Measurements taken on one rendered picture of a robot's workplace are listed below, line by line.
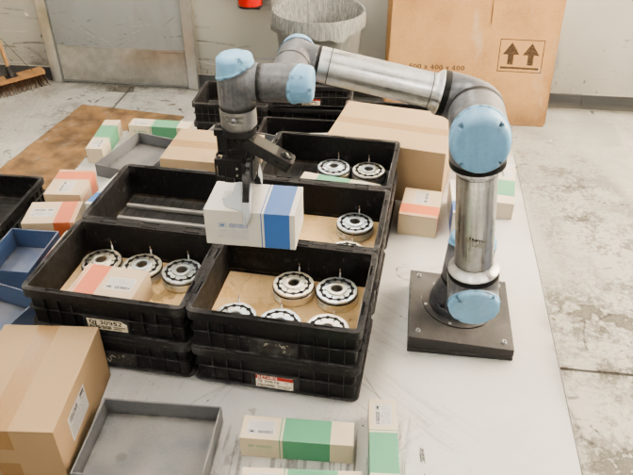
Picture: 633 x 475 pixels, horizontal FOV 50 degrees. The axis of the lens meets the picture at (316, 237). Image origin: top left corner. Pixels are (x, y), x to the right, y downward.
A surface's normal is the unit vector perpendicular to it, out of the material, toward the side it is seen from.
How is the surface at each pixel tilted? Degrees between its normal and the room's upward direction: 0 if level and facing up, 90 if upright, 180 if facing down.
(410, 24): 79
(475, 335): 4
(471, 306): 99
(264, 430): 0
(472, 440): 0
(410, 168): 90
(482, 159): 84
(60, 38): 90
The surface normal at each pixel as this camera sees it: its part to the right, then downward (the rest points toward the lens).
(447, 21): -0.13, 0.45
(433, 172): -0.30, 0.55
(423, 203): 0.00, -0.82
